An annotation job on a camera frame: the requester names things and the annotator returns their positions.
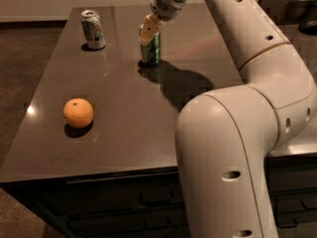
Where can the dark box with snacks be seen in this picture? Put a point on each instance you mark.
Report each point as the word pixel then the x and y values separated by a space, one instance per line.
pixel 286 12

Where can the white soda can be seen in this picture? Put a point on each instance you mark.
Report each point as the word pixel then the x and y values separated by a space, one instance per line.
pixel 92 29

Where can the dark drawer cabinet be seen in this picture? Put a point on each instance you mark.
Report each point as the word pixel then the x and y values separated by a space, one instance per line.
pixel 151 205

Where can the green soda can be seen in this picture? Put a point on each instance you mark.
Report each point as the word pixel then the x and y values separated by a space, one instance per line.
pixel 151 51

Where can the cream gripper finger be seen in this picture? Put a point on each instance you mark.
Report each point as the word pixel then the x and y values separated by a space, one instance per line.
pixel 151 26

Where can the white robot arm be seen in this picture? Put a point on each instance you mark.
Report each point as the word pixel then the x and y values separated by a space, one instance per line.
pixel 222 136

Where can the orange fruit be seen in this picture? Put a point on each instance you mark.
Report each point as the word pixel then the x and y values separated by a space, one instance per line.
pixel 78 113

